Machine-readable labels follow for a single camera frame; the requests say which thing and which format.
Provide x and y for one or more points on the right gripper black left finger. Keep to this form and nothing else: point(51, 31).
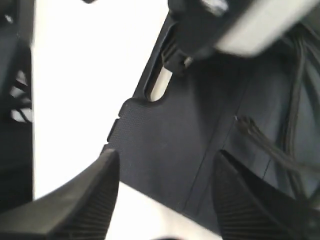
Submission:
point(81, 209)

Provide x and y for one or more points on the black plastic carrying case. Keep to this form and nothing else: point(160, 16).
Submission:
point(264, 111)

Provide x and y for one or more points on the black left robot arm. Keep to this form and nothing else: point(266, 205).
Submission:
point(16, 125)

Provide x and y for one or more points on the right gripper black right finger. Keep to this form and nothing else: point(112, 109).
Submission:
point(248, 208)

